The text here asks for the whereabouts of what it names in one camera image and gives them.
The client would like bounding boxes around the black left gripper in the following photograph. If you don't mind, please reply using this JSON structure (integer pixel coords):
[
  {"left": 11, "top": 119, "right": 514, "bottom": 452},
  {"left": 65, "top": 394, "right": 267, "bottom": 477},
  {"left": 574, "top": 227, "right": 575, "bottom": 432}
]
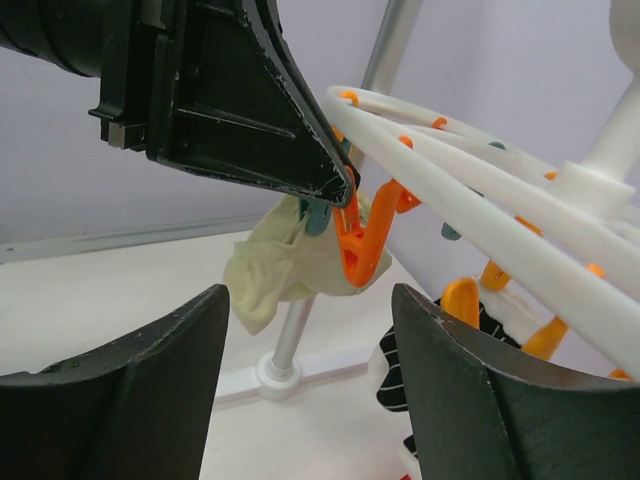
[{"left": 89, "top": 1, "right": 355, "bottom": 207}]

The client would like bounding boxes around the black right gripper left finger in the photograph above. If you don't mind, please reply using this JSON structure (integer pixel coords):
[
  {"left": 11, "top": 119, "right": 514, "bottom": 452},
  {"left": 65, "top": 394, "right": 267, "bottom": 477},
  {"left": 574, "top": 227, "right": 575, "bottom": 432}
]
[{"left": 1, "top": 285, "right": 229, "bottom": 479}]

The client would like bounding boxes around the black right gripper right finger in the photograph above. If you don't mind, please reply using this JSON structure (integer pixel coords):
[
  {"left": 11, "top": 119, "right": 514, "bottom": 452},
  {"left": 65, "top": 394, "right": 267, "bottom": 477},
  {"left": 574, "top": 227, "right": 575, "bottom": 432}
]
[{"left": 391, "top": 284, "right": 639, "bottom": 479}]

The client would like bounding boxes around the black white striped sock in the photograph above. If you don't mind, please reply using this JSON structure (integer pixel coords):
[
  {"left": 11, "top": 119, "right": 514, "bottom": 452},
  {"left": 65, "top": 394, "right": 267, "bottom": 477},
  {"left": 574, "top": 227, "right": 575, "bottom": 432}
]
[{"left": 367, "top": 301, "right": 522, "bottom": 479}]

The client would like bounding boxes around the orange clothes peg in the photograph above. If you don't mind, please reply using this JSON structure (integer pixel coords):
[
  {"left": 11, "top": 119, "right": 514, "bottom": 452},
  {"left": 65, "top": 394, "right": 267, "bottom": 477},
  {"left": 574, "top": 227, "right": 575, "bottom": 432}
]
[{"left": 332, "top": 179, "right": 421, "bottom": 288}]

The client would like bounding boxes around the white round clip hanger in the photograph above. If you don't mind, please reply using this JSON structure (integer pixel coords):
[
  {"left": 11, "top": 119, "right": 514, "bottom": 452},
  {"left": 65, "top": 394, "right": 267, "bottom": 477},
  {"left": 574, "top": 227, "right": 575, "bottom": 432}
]
[{"left": 324, "top": 0, "right": 640, "bottom": 371}]

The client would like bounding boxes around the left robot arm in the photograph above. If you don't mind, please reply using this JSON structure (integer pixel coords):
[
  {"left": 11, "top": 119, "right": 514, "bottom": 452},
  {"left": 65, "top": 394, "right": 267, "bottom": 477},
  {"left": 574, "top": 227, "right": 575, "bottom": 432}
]
[{"left": 1, "top": 0, "right": 359, "bottom": 207}]

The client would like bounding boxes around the white metal drying rack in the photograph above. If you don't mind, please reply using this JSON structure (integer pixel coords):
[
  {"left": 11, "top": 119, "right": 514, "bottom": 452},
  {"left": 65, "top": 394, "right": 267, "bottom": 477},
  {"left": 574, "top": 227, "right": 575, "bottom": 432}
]
[{"left": 214, "top": 0, "right": 431, "bottom": 407}]

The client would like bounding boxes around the teal clothes peg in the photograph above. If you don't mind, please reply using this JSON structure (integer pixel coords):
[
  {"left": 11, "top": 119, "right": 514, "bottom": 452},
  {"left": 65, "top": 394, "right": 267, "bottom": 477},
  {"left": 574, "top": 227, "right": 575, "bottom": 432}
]
[{"left": 299, "top": 199, "right": 332, "bottom": 237}]

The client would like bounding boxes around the pale green sock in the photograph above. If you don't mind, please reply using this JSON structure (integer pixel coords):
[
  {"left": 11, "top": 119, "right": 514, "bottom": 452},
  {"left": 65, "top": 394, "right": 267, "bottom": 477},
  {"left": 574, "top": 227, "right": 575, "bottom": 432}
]
[{"left": 223, "top": 195, "right": 366, "bottom": 335}]

